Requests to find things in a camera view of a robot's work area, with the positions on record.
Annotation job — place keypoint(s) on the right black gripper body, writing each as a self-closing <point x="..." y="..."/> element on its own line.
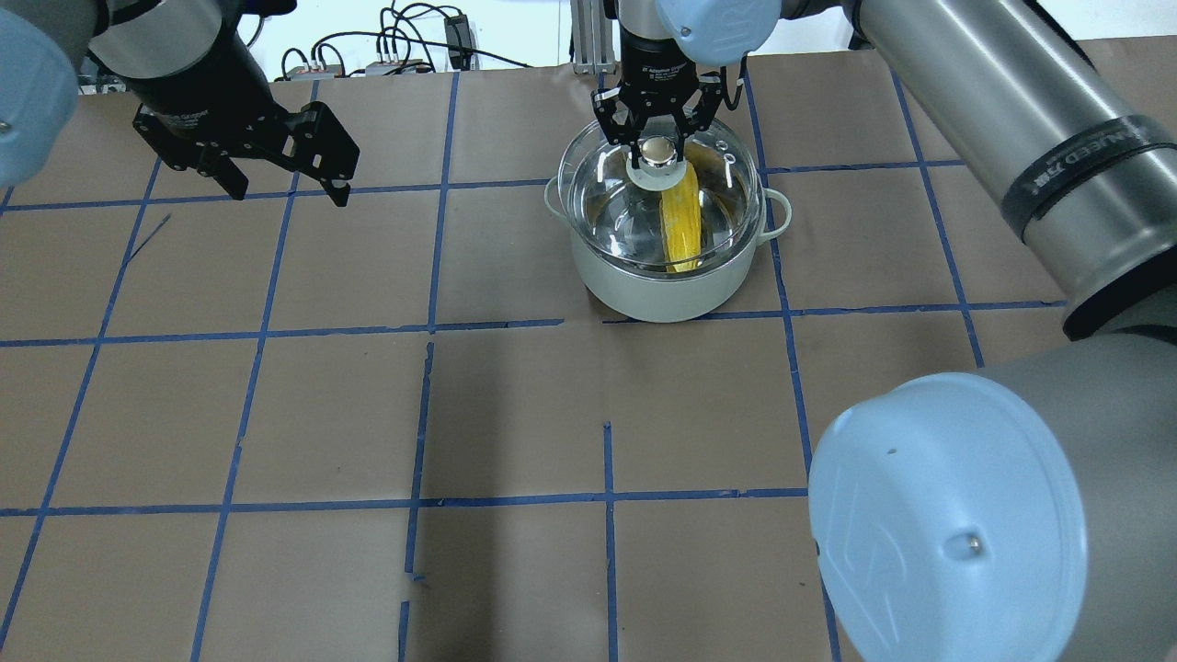
<point x="655" y="66"/>

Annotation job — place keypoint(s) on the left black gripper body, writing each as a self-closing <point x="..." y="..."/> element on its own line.
<point x="204" y="81"/>

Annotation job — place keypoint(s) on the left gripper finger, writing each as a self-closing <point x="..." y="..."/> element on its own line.
<point x="215" y="164"/>
<point x="313" y="143"/>

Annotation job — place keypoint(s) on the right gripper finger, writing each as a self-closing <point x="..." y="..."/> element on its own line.
<point x="700" y="99"/>
<point x="621" y="116"/>

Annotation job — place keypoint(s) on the yellow corn cob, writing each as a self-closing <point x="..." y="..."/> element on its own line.
<point x="681" y="222"/>

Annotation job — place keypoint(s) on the glass pot lid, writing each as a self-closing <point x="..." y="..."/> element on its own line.
<point x="719" y="156"/>

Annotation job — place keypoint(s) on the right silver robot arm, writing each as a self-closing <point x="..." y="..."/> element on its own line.
<point x="896" y="269"/>

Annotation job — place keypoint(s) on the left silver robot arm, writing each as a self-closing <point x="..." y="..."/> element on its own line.
<point x="45" y="43"/>

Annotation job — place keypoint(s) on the pale green cooking pot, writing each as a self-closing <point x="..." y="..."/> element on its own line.
<point x="616" y="248"/>

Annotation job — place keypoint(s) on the small circuit board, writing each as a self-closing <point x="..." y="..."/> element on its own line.
<point x="296" y="65"/>
<point x="393" y="66"/>

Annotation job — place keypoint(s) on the black power adapter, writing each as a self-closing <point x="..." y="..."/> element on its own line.
<point x="460" y="42"/>

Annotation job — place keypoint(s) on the aluminium frame post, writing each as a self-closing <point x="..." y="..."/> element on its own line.
<point x="592" y="50"/>

